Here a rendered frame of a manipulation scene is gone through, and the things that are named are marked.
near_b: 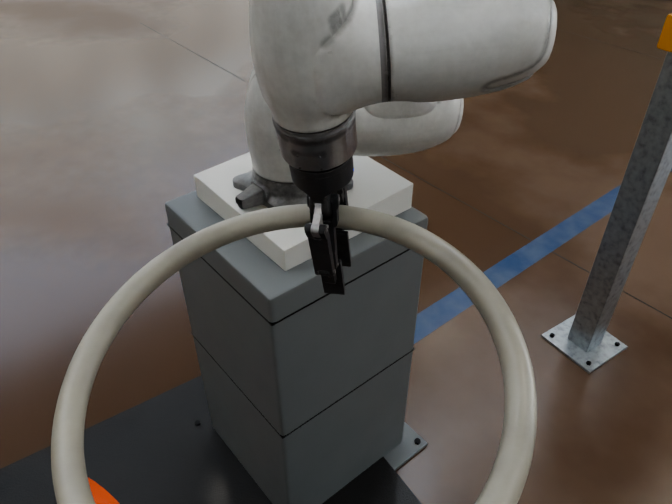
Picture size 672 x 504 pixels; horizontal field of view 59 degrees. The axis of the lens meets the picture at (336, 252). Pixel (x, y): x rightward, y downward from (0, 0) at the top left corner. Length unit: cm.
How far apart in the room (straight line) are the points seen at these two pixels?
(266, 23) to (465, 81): 19
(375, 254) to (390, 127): 25
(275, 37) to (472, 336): 167
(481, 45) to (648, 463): 156
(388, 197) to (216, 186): 35
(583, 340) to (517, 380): 154
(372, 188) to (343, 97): 62
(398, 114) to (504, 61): 49
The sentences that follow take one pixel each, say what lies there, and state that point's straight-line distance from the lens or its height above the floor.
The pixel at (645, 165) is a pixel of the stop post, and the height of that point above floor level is 71.
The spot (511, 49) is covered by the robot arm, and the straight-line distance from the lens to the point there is 59.
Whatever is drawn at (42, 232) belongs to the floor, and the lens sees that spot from 281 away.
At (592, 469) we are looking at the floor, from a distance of 189.
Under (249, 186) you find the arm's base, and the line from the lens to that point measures 115.
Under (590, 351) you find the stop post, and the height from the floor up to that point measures 1.
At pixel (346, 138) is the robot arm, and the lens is 64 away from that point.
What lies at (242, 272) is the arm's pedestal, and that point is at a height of 80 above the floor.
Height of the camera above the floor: 149
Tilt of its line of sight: 38 degrees down
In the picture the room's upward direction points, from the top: straight up
